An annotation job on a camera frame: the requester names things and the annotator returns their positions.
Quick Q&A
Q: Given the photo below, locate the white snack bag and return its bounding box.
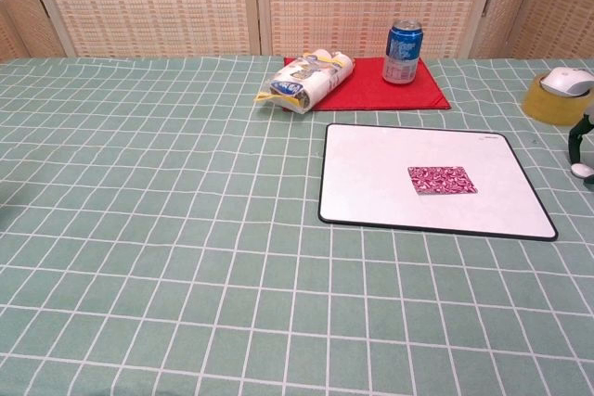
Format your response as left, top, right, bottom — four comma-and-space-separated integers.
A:
254, 47, 356, 116

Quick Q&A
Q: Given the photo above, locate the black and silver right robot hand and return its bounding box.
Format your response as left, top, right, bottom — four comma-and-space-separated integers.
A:
567, 106, 594, 166

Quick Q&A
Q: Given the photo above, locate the pink patterned rectangular card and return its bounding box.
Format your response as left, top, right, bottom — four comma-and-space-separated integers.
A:
407, 165, 480, 197

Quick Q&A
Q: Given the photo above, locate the blue soda can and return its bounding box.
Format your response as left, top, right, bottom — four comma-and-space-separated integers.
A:
381, 19, 425, 86

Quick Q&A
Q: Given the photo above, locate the white computer mouse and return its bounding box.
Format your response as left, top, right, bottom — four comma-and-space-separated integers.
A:
540, 67, 594, 99

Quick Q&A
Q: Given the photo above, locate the red cloth mat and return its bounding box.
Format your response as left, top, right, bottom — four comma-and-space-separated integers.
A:
282, 57, 453, 113

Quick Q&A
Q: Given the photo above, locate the green checked tablecloth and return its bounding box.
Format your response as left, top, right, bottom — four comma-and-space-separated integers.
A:
0, 56, 594, 396

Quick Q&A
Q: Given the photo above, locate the yellow packing tape roll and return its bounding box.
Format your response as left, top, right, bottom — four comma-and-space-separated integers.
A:
523, 72, 594, 127

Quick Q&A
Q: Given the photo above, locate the white board with black edge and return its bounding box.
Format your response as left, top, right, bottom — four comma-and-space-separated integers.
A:
317, 122, 560, 243

